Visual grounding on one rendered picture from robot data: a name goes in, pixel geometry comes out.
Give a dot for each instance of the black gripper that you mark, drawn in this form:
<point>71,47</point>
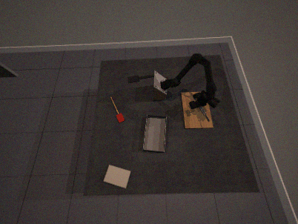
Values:
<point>197,104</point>

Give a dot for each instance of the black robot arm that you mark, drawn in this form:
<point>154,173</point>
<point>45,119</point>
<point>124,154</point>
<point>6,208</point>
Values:
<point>209,95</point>

